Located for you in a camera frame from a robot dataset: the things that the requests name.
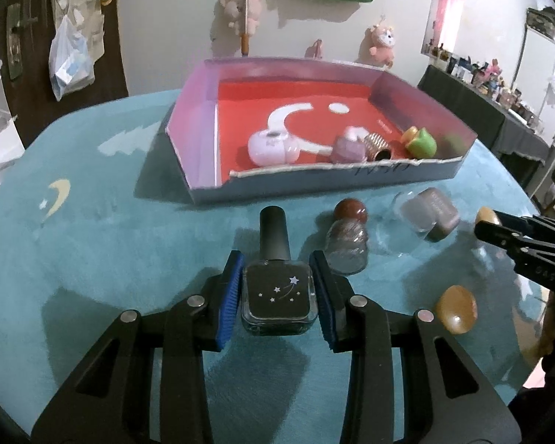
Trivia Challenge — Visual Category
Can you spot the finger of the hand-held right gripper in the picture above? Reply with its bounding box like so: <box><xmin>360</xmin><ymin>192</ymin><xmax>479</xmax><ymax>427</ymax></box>
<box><xmin>496</xmin><ymin>211</ymin><xmax>555</xmax><ymax>234</ymax></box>
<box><xmin>473</xmin><ymin>221</ymin><xmax>555</xmax><ymax>285</ymax></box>

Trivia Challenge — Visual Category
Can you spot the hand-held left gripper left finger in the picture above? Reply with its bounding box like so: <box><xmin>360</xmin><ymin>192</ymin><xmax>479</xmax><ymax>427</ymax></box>
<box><xmin>30</xmin><ymin>250</ymin><xmax>246</xmax><ymax>444</ymax></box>

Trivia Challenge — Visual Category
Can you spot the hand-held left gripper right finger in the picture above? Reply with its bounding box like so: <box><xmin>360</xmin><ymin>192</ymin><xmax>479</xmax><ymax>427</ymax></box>
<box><xmin>309</xmin><ymin>250</ymin><xmax>514</xmax><ymax>444</ymax></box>

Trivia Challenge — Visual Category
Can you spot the black nail polish bottle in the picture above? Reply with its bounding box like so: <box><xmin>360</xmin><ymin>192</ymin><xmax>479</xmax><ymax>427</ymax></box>
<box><xmin>240</xmin><ymin>206</ymin><xmax>319</xmax><ymax>337</ymax></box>

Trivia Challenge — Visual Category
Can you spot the glitter bottle brown ball cap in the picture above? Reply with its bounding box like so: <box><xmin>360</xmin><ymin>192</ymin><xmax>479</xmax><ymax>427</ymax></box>
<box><xmin>326</xmin><ymin>198</ymin><xmax>371</xmax><ymax>275</ymax></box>

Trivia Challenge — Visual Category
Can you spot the grey-brown rounded case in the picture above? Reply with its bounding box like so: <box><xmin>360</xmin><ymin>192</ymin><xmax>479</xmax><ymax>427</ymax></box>
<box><xmin>404</xmin><ymin>187</ymin><xmax>460</xmax><ymax>242</ymax></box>

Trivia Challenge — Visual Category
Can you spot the orange dome-shaped block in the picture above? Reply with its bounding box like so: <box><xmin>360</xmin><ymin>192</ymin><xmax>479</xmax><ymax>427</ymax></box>
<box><xmin>435</xmin><ymin>284</ymin><xmax>478</xmax><ymax>335</ymax></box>

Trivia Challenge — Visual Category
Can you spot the clear plastic cup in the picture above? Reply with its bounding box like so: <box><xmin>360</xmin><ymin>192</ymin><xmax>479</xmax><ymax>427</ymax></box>
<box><xmin>377</xmin><ymin>189</ymin><xmax>438</xmax><ymax>257</ymax></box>

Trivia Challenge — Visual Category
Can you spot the green toy bottle yellow cap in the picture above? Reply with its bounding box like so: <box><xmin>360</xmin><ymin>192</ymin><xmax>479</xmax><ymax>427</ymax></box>
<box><xmin>400</xmin><ymin>126</ymin><xmax>438</xmax><ymax>158</ymax></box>

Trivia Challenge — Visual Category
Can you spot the pink oval gadget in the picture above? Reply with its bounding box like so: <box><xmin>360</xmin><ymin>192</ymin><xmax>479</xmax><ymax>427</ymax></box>
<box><xmin>247</xmin><ymin>128</ymin><xmax>301</xmax><ymax>167</ymax></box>

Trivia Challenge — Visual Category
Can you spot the pink nail polish bottle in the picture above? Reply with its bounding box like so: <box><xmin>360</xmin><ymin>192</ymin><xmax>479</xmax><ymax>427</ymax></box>
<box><xmin>330</xmin><ymin>126</ymin><xmax>371</xmax><ymax>165</ymax></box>

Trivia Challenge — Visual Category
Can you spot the purple cardboard box red inside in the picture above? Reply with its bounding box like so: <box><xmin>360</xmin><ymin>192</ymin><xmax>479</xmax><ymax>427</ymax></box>
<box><xmin>166</xmin><ymin>57</ymin><xmax>479</xmax><ymax>206</ymax></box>

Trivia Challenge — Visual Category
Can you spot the dark cloth covered table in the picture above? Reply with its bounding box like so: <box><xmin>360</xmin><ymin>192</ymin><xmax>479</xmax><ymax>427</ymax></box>
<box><xmin>418</xmin><ymin>65</ymin><xmax>553</xmax><ymax>195</ymax></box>

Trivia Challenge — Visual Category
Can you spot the row of cosmetics bottles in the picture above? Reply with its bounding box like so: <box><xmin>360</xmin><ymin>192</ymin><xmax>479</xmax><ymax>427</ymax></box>
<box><xmin>423</xmin><ymin>41</ymin><xmax>544</xmax><ymax>123</ymax></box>

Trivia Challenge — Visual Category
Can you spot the pink deer plush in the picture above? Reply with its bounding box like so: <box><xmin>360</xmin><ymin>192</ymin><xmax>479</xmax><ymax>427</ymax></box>
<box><xmin>366</xmin><ymin>23</ymin><xmax>397</xmax><ymax>66</ymax></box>

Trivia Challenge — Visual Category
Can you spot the dark brown door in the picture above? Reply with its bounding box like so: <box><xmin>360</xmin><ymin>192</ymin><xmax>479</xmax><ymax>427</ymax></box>
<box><xmin>0</xmin><ymin>0</ymin><xmax>130</xmax><ymax>149</ymax></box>

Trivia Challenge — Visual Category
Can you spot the white crumpled sheet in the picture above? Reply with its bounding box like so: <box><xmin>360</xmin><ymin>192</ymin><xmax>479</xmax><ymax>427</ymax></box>
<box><xmin>0</xmin><ymin>115</ymin><xmax>24</xmax><ymax>204</ymax></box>

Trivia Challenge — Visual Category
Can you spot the clear plastic bag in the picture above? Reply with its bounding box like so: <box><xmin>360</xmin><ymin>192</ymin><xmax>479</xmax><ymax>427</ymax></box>
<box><xmin>48</xmin><ymin>16</ymin><xmax>95</xmax><ymax>101</ymax></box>

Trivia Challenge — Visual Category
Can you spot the pink pig plush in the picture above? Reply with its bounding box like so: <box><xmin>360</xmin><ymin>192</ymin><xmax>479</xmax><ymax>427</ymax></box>
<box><xmin>221</xmin><ymin>0</ymin><xmax>265</xmax><ymax>37</ymax></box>

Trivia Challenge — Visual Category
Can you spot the metal mop pole orange grip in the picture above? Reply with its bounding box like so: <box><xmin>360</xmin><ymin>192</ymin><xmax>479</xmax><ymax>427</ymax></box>
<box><xmin>240</xmin><ymin>0</ymin><xmax>251</xmax><ymax>58</ymax></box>

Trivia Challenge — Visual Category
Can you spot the beige hanging fabric organizer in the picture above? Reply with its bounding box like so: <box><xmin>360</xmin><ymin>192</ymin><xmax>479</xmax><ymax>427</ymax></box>
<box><xmin>48</xmin><ymin>0</ymin><xmax>107</xmax><ymax>56</ymax></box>

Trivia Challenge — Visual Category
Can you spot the metal door handle plate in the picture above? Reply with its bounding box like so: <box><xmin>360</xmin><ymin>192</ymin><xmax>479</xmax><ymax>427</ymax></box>
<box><xmin>7</xmin><ymin>4</ymin><xmax>38</xmax><ymax>79</ymax></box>

